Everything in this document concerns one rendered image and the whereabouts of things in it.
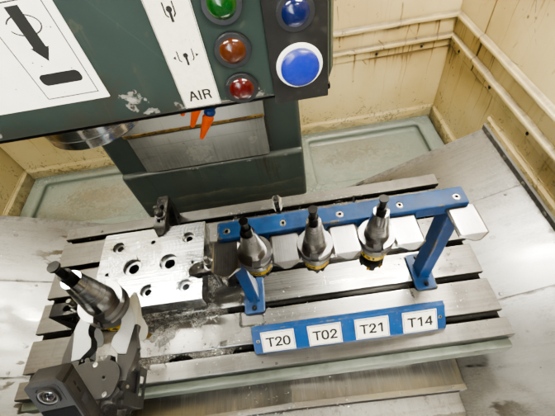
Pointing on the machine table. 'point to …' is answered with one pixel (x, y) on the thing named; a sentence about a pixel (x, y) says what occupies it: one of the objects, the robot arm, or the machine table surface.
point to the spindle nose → (89, 137)
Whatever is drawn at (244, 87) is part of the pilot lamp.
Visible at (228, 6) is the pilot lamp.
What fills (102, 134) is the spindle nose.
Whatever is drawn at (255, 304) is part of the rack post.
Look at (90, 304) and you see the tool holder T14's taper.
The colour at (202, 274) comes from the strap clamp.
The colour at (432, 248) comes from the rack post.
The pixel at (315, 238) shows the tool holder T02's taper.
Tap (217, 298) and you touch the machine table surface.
